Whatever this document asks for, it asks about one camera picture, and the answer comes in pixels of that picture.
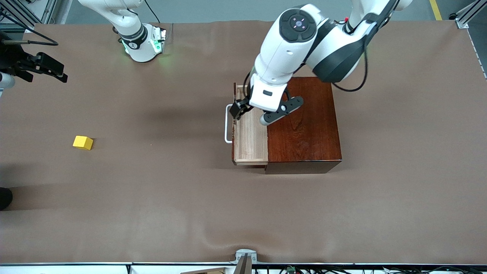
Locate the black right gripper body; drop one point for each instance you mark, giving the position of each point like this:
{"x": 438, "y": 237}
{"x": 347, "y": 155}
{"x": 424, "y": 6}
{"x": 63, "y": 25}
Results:
{"x": 16, "y": 58}

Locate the yellow cube block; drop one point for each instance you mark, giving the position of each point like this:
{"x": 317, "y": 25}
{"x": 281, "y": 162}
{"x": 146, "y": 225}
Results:
{"x": 83, "y": 142}

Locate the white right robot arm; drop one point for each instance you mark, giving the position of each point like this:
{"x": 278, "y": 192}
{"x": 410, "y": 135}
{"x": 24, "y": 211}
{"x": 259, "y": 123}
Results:
{"x": 137, "y": 49}

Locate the dark red wooden cabinet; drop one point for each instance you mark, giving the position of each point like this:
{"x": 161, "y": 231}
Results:
{"x": 304, "y": 140}

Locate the black round object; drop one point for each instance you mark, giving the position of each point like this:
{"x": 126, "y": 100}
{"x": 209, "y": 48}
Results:
{"x": 4, "y": 198}

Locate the brown table cover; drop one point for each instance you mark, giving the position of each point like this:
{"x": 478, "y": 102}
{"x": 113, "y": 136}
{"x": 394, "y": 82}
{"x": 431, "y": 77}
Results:
{"x": 152, "y": 209}

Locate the light wooden board piece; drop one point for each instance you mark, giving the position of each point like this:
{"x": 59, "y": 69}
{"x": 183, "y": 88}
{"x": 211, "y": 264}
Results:
{"x": 209, "y": 271}

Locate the aluminium frame profile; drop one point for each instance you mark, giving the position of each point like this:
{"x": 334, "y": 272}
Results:
{"x": 470, "y": 13}
{"x": 23, "y": 13}

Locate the grey metal clamp bracket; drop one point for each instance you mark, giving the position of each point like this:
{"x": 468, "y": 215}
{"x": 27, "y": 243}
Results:
{"x": 245, "y": 257}

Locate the white table edge rail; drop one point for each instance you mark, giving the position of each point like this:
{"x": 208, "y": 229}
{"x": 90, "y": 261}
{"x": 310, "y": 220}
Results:
{"x": 57, "y": 269}

